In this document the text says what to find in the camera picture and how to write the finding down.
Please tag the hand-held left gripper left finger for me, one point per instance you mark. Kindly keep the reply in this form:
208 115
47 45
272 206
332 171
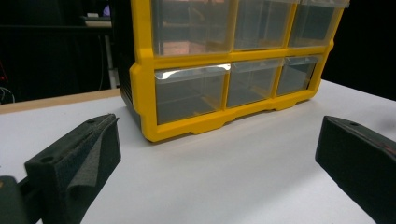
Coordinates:
71 161

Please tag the white metal stand pole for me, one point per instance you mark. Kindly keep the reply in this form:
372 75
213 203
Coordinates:
110 62

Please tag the clear plastic drawer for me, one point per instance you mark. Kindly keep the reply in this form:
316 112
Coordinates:
295 76

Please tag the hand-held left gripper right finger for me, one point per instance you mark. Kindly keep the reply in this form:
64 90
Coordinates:
361 161

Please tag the yellow black drawer organizer cabinet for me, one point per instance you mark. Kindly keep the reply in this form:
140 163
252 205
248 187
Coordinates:
143 93

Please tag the set of clear drawers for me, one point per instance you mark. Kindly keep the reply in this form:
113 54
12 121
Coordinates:
190 96

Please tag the white device on dark desk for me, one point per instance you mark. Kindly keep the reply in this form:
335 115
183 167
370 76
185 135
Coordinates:
96 18

